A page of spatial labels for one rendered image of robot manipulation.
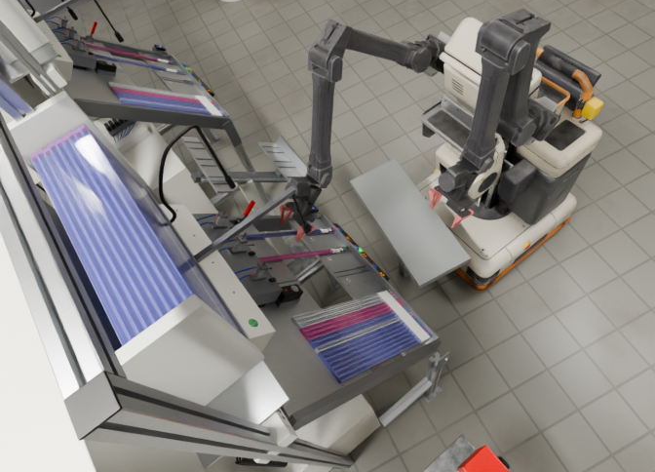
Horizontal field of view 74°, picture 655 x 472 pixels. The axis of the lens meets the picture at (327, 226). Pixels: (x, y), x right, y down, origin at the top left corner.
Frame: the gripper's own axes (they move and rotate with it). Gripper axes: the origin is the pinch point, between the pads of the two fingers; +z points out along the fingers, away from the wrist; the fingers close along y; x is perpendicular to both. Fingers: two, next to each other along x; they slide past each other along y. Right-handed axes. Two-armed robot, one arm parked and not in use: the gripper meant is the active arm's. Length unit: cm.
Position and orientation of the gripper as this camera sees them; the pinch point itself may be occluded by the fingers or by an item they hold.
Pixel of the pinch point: (289, 230)
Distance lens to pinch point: 158.7
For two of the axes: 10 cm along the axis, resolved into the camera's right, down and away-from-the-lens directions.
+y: 6.0, 6.3, -4.8
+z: -4.7, 7.7, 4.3
